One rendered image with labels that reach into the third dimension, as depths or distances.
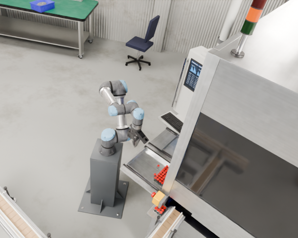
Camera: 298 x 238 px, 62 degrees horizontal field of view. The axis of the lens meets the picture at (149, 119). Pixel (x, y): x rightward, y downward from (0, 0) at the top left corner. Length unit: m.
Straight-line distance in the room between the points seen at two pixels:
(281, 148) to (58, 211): 2.29
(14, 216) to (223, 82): 1.49
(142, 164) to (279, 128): 1.26
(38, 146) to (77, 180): 0.74
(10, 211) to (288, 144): 1.64
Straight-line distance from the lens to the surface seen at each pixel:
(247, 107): 1.15
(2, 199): 1.99
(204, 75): 1.17
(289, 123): 1.14
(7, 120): 3.91
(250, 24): 1.12
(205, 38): 5.79
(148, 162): 2.15
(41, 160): 3.32
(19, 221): 1.88
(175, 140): 2.38
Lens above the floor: 2.56
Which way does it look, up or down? 42 degrees down
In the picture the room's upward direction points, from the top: 11 degrees clockwise
